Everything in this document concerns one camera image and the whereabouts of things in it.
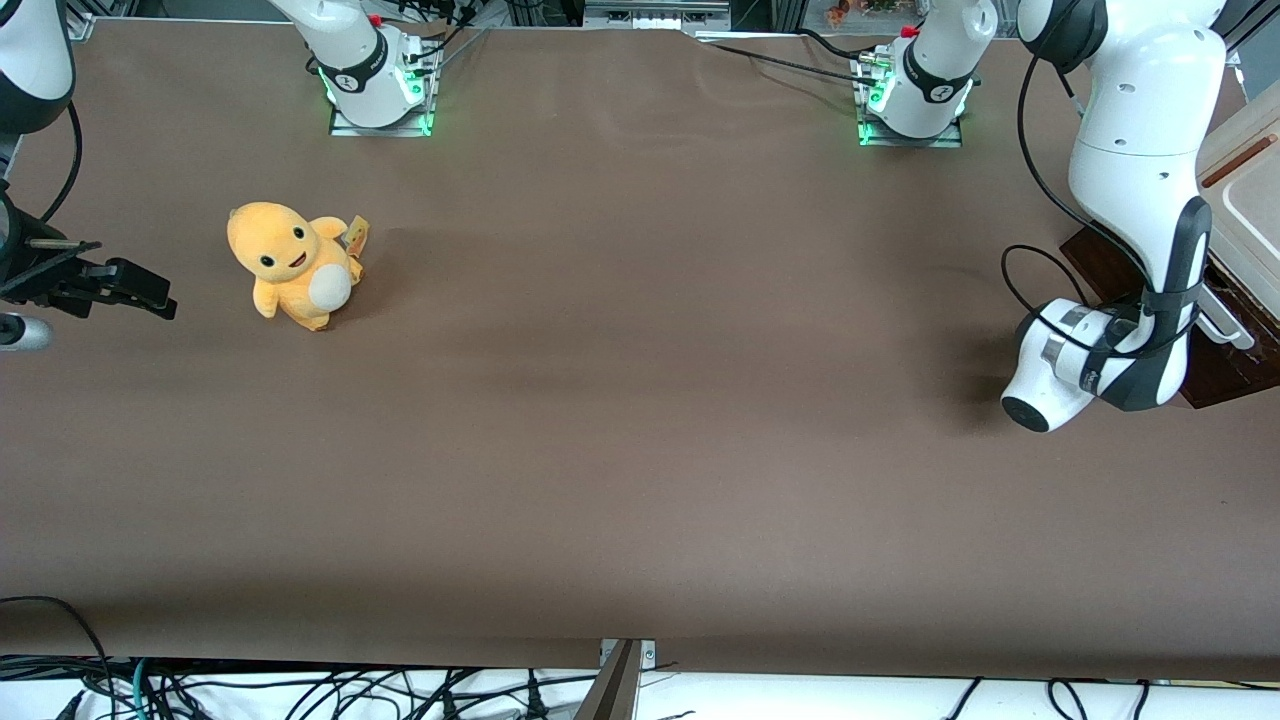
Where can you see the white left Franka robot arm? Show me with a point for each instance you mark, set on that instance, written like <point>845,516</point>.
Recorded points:
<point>1140,120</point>

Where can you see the dark camera mount beam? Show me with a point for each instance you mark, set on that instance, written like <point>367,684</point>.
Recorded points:
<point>612,690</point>

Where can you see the yellow paper hang tag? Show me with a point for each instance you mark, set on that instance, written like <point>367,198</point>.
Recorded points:
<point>357,233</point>

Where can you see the aluminium frame profile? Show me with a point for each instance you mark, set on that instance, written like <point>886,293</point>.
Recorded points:
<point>1250,30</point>

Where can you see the dark wooden base board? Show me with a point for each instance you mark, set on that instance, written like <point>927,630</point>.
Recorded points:
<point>1225,375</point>

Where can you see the silver equipment rack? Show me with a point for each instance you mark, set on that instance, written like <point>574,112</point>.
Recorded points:
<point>655,12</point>

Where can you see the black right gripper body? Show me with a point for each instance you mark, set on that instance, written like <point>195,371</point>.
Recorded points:
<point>62,285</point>

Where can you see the orange plush toy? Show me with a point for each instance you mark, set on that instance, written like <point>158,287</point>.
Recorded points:
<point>290,260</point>

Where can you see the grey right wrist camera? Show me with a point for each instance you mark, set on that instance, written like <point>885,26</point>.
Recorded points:
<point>20,334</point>

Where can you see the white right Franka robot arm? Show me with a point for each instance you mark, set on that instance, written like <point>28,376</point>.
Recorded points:
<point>360,60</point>

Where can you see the silver metal bracket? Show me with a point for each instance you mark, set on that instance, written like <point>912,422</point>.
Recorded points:
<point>648,655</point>

